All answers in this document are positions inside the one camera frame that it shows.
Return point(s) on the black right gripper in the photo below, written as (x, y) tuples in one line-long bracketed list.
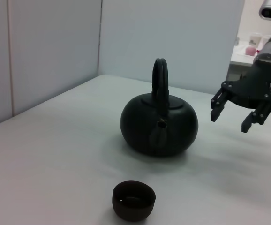
[(255, 89)]

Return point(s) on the black round teapot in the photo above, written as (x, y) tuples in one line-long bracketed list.
[(137, 126)]

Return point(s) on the small dark teacup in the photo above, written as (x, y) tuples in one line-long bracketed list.
[(133, 211)]

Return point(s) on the white background counter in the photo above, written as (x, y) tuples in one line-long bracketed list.
[(241, 59)]

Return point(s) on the pink round object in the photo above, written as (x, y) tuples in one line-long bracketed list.
[(250, 50)]

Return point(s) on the white printed paper cup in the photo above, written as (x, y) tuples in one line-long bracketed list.
[(255, 40)]

